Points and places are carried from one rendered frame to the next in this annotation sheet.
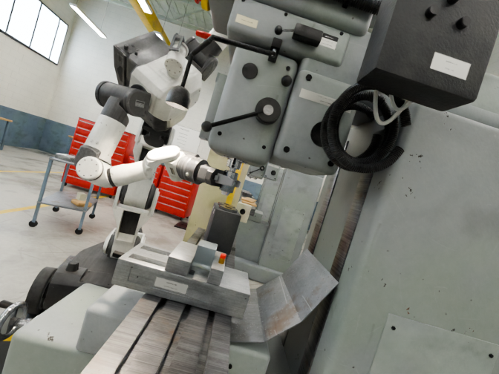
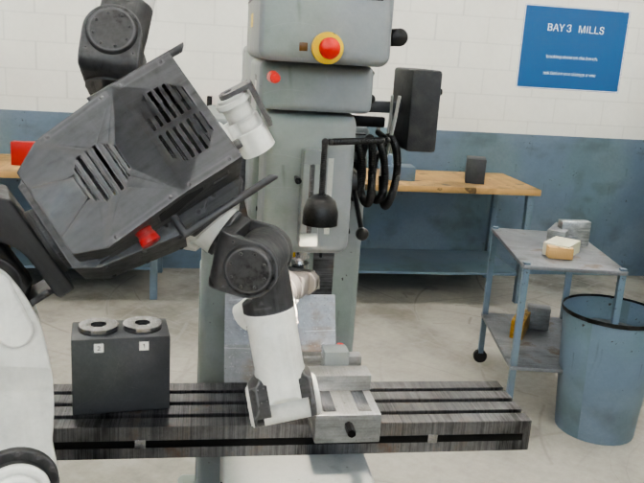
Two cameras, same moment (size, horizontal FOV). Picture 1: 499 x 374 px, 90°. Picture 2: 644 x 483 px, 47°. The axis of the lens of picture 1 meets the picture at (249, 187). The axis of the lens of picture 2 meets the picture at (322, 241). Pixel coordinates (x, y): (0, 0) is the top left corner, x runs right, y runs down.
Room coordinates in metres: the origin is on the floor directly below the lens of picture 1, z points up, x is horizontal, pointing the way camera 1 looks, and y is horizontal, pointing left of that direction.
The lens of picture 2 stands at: (0.95, 1.77, 1.75)
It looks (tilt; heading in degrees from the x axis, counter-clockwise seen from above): 14 degrees down; 264
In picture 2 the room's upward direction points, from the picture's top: 4 degrees clockwise
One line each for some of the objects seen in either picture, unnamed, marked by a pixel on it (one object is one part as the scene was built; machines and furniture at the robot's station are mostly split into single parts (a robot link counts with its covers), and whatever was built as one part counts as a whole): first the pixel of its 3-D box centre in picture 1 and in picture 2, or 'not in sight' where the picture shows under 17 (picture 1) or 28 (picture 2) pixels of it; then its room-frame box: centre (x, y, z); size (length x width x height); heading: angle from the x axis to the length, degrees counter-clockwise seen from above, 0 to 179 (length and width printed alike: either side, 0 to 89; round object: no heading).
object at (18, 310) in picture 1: (21, 323); not in sight; (0.79, 0.57, 0.61); 0.16 x 0.12 x 0.12; 93
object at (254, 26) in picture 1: (282, 51); (307, 83); (0.81, 0.03, 1.68); 0.34 x 0.24 x 0.10; 93
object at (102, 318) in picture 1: (187, 317); (288, 452); (0.81, 0.07, 0.77); 0.50 x 0.35 x 0.12; 93
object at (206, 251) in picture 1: (205, 254); (334, 359); (0.71, 0.06, 1.02); 0.06 x 0.05 x 0.06; 3
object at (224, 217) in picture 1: (221, 225); (121, 362); (1.22, 0.07, 1.01); 0.22 x 0.12 x 0.20; 11
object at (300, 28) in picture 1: (297, 35); not in sight; (0.68, 0.00, 1.66); 0.12 x 0.04 x 0.04; 93
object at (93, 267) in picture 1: (119, 260); not in sight; (1.45, 0.60, 0.59); 0.64 x 0.52 x 0.33; 19
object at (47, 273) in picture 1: (42, 289); not in sight; (1.13, 0.77, 0.50); 0.20 x 0.05 x 0.20; 19
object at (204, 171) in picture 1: (206, 174); (286, 286); (0.85, 0.15, 1.23); 0.13 x 0.12 x 0.10; 158
